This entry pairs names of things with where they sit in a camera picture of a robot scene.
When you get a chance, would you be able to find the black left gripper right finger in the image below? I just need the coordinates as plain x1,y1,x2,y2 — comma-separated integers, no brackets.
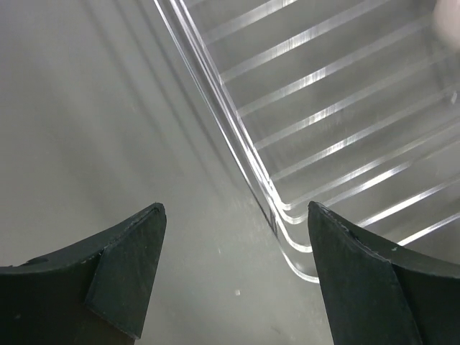
308,201,459,344

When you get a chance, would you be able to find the metal wire dish rack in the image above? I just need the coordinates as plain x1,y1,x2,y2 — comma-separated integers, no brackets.
156,1,459,283

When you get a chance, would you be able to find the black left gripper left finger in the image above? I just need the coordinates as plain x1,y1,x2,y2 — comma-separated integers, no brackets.
1,203,166,344

